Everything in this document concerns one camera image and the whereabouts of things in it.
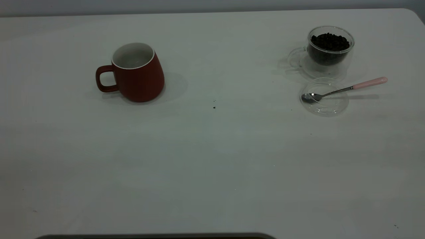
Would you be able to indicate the clear glass saucer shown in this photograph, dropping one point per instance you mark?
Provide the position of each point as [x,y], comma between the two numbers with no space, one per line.
[327,107]

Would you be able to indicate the red ceramic mug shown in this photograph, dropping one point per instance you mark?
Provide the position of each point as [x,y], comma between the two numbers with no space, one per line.
[142,79]

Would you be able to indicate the pile of dark coffee beans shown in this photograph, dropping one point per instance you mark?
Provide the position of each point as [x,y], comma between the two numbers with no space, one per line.
[328,43]

